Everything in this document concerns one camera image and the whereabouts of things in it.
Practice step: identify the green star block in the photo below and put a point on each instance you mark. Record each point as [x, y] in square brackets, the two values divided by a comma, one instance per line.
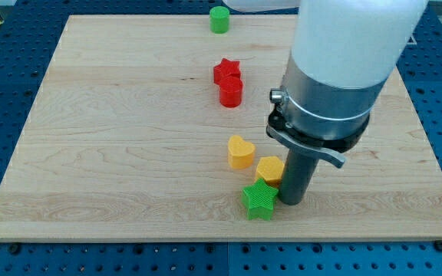
[259, 200]

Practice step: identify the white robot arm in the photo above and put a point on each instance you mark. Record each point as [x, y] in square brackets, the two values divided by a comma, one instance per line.
[342, 54]

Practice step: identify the red star block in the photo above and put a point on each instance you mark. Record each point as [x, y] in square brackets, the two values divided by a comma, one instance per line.
[226, 68]

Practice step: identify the yellow heart block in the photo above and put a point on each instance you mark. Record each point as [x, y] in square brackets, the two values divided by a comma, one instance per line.
[241, 153]

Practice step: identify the red cylinder block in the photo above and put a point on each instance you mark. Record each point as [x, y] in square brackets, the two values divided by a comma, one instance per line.
[230, 91]

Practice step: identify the yellow hexagon block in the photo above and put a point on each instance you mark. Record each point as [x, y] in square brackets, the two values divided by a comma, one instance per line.
[270, 169]

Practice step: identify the wooden board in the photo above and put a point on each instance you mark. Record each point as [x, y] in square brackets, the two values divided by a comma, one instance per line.
[126, 141]

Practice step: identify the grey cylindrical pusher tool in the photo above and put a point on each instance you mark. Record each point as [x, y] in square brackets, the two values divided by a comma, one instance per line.
[296, 176]

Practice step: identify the green cylinder block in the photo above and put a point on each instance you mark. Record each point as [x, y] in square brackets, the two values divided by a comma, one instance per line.
[219, 19]

